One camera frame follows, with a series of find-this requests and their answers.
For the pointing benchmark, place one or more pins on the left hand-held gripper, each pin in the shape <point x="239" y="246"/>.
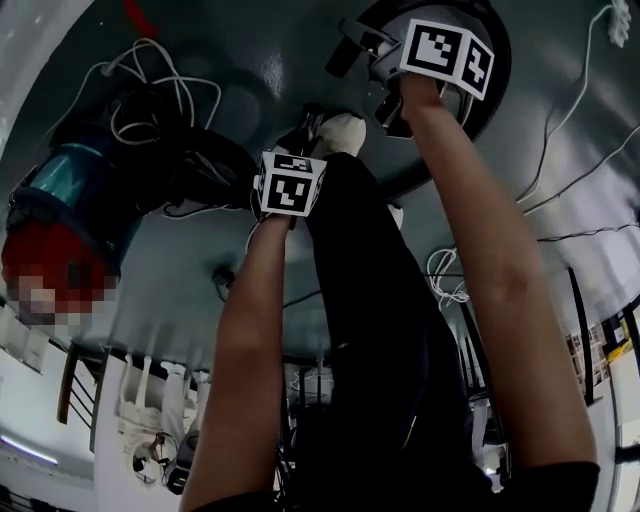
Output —
<point x="290" y="185"/>

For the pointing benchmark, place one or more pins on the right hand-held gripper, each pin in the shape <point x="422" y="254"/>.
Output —
<point x="440" y="50"/>

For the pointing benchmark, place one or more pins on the person's right forearm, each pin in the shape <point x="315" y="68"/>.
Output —
<point x="490" y="250"/>

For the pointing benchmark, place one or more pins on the person's left forearm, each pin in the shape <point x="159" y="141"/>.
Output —
<point x="240" y="350"/>

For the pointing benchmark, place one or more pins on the red teal vacuum cleaner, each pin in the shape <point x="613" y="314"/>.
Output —
<point x="75" y="190"/>

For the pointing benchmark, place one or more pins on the person's left beige shoe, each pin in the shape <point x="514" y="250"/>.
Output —
<point x="342" y="132"/>

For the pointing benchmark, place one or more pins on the person's beige shoe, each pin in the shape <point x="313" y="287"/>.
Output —
<point x="397" y="212"/>
<point x="342" y="132"/>

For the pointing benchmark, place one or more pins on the person's right beige shoe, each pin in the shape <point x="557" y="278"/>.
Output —
<point x="397" y="212"/>

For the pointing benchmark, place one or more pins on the person's black trousers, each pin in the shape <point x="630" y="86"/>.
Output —
<point x="370" y="300"/>

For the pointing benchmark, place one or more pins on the red floor tape strip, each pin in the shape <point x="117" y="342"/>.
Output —
<point x="140" y="17"/>

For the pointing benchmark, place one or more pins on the white power strip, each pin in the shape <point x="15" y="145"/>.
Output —
<point x="620" y="22"/>

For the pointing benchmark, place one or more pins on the white hanging cloth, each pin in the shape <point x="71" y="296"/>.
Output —
<point x="140" y="395"/>

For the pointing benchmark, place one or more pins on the brown wooden handrail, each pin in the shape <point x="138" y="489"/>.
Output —
<point x="67" y="385"/>

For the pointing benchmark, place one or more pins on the printed paper sheets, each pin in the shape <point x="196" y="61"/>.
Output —
<point x="585" y="350"/>

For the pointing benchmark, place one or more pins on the person's black striped shirt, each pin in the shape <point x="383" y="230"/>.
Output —
<point x="550" y="487"/>

